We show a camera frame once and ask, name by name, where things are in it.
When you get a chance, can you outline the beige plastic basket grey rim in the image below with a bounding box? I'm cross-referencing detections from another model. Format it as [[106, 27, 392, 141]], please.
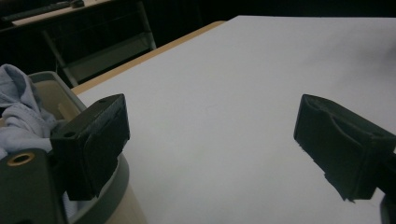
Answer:
[[27, 70, 148, 224]]

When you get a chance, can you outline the white table mat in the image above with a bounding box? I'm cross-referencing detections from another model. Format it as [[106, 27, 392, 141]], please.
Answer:
[[76, 15, 396, 224]]

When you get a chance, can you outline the metal stand frame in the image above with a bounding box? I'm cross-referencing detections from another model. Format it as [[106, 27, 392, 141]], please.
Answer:
[[0, 0, 157, 88]]

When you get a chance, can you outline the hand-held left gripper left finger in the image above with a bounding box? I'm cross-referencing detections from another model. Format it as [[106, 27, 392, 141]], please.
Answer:
[[49, 92, 131, 202]]

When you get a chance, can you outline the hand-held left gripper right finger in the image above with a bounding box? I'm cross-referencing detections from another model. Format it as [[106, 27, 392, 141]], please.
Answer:
[[293, 93, 396, 203]]

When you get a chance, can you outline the light blue garment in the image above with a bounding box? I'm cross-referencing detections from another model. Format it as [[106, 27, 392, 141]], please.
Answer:
[[0, 63, 78, 218]]

